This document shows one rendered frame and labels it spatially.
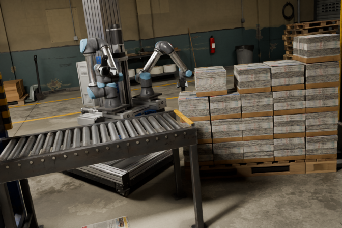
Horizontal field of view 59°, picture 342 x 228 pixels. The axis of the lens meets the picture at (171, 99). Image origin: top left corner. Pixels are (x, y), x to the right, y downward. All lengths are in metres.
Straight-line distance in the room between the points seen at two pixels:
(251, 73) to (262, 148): 0.74
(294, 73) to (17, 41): 7.78
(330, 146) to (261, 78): 0.93
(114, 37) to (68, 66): 6.30
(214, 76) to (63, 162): 1.52
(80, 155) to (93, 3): 1.61
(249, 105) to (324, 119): 0.70
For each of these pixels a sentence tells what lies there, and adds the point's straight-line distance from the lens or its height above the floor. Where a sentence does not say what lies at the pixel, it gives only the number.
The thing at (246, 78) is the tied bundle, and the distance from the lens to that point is 2.84.
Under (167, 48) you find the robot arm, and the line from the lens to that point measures 3.26.
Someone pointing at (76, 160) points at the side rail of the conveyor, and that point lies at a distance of 2.02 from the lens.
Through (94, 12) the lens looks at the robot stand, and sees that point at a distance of 3.09.
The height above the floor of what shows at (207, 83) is 0.96.
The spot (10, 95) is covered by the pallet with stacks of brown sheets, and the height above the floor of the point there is 0.28.
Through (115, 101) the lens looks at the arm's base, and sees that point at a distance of 2.85.
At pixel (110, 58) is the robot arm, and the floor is 1.28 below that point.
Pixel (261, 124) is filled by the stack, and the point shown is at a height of 0.53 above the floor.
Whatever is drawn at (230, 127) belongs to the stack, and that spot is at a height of 0.51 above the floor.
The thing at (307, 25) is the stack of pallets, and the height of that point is 1.23.
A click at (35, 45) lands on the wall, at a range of 9.31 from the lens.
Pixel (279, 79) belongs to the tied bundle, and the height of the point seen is 0.94.
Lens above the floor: 1.47
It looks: 13 degrees down
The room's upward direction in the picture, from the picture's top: 6 degrees counter-clockwise
